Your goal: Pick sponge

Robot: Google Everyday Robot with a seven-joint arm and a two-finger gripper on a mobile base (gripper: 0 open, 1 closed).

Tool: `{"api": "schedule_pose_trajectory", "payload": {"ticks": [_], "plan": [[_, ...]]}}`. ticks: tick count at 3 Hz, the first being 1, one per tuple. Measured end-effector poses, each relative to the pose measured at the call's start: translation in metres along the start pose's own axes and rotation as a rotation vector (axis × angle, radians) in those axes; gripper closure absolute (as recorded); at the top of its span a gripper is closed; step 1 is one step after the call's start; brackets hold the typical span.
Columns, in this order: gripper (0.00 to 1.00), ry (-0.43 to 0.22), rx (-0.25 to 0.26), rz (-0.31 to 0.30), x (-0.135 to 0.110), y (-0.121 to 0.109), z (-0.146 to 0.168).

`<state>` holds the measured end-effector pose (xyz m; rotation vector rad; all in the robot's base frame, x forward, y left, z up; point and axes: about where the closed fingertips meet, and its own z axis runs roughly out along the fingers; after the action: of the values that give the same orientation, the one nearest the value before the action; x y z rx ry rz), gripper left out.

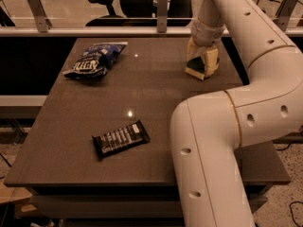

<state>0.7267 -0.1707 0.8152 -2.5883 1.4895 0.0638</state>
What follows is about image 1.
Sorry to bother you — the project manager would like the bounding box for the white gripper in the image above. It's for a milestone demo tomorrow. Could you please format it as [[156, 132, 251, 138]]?
[[187, 17, 225, 78]]

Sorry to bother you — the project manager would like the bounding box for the green and yellow sponge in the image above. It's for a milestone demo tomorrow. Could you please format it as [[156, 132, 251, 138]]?
[[186, 57, 205, 80]]

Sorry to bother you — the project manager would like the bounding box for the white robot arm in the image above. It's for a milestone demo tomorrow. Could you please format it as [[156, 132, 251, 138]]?
[[170, 0, 303, 227]]

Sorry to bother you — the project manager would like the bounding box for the black office chair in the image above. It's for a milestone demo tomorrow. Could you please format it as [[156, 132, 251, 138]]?
[[86, 0, 192, 26]]

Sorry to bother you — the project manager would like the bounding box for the blue chips bag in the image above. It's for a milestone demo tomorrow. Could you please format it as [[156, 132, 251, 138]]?
[[62, 42, 128, 79]]

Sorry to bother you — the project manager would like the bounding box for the black chocolate bar wrapper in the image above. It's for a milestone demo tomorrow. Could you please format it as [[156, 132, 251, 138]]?
[[92, 120, 151, 159]]

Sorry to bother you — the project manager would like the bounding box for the brown table with drawers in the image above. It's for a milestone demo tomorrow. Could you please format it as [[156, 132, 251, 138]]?
[[3, 37, 292, 227]]

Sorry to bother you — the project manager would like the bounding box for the grey metal bracket middle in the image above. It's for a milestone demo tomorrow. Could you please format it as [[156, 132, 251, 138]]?
[[157, 0, 168, 33]]

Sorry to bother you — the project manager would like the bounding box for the grey metal bracket left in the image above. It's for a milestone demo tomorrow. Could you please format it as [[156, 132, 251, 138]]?
[[27, 0, 52, 33]]

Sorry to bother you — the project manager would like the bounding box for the black cable on floor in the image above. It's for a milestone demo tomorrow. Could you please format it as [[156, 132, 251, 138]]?
[[289, 200, 303, 227]]

